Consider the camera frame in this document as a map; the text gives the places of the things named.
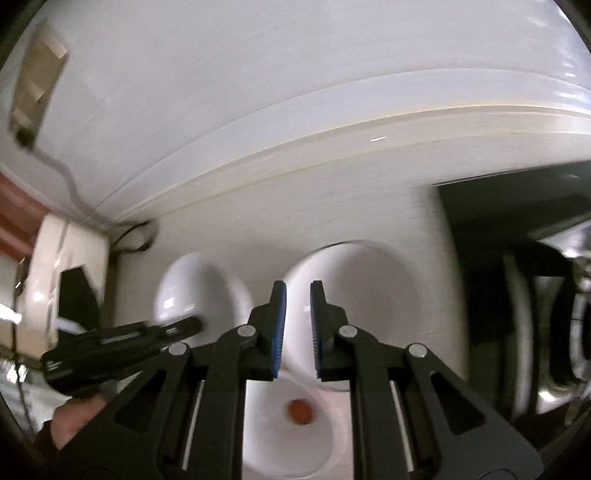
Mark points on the person's left hand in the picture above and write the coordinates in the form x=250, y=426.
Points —
x=74, y=420

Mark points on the wall socket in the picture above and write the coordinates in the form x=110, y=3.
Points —
x=37, y=83

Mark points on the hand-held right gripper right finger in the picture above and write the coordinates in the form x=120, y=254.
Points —
x=315, y=323

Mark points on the metal pot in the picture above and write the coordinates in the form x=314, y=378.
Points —
x=554, y=378

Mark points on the white bowl with pink flowers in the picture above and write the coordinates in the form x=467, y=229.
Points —
x=198, y=286

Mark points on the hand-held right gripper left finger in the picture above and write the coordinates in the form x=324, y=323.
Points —
x=278, y=323

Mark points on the white floral bowl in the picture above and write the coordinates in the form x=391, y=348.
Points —
x=277, y=438

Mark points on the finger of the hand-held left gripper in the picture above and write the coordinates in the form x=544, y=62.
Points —
x=184, y=328

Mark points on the brown wooden cabinet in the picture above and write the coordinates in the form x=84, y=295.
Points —
x=18, y=207

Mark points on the white rice cooker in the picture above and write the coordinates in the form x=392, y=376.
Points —
x=51, y=258

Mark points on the white plate with pink flowers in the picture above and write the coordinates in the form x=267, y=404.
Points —
x=369, y=286

